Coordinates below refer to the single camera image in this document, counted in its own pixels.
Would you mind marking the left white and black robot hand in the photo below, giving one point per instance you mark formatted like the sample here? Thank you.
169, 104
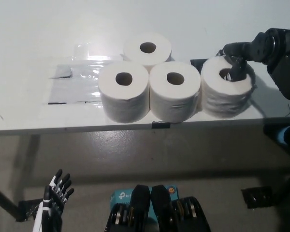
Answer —
54, 195

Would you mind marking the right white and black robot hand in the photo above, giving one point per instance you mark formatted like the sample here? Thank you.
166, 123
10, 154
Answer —
268, 46

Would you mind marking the crinkled white toilet paper roll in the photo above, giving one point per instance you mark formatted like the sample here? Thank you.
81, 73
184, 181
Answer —
224, 99

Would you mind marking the smooth white toilet paper roll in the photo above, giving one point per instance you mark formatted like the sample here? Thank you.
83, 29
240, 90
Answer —
135, 54
123, 104
174, 104

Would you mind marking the black floor tape patch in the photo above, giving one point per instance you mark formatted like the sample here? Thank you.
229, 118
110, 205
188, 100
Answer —
27, 210
256, 197

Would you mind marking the black table leg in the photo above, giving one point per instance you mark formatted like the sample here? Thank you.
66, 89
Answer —
3, 200
288, 186

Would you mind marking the teal tp-link box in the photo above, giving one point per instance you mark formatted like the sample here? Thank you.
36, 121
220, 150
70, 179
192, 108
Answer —
119, 197

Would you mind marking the black square tape mat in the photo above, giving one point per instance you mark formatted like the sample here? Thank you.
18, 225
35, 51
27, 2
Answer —
195, 63

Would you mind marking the black and blue object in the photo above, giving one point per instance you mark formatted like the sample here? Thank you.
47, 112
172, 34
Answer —
280, 135

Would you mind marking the clear plastic sheet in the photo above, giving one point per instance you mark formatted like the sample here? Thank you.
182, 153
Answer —
72, 90

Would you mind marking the small black tape piece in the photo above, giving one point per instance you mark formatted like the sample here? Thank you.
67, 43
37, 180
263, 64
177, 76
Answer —
161, 125

